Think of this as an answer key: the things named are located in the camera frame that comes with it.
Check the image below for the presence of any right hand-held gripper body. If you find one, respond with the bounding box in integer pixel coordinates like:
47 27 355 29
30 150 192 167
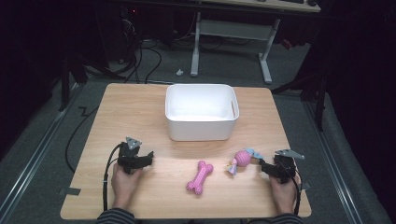
274 148 305 185

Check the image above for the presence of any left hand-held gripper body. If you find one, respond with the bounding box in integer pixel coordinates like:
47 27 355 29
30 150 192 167
117 136 143 175

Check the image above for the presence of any pink candy-shaped toy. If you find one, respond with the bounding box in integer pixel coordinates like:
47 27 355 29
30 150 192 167
225 147 264 176

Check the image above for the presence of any pink bone toy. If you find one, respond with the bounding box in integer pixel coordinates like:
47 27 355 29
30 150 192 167
186 160 215 196

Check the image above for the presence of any white plastic bin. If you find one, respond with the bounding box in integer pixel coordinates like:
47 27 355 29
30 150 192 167
164 83 241 142

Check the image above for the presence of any person's right hand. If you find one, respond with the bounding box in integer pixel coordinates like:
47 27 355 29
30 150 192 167
270 174 302 216

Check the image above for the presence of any person's left hand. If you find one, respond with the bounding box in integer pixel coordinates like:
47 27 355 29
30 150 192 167
110 162 143 211

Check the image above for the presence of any grey tape piece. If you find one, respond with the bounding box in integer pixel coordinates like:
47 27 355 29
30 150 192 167
58 187 82 197

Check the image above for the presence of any black metal stand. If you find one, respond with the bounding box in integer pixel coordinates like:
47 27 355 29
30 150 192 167
270 62 332 133
58 46 89 112

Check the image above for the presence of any black computer tower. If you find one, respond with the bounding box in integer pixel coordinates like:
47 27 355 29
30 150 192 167
117 5 142 63

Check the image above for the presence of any desk with white legs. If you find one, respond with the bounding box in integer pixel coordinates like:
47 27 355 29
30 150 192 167
190 0 322 85

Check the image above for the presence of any left hand-held gripper black cable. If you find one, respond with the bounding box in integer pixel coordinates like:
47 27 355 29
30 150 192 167
102 143 123 213

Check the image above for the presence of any hand-held gripper black cable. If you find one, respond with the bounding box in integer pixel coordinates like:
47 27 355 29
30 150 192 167
291 172 304 217
102 143 123 213

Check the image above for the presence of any right hand-held gripper black cable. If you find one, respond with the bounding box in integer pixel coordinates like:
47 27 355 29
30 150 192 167
291 172 304 217

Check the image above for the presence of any metal floor rail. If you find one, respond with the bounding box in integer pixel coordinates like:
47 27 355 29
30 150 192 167
0 83 82 220
303 102 364 224

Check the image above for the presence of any black floor cable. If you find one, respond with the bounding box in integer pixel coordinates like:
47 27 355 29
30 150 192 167
64 105 100 174

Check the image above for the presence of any tangle of black cables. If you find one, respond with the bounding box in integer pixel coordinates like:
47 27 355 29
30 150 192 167
106 36 163 85

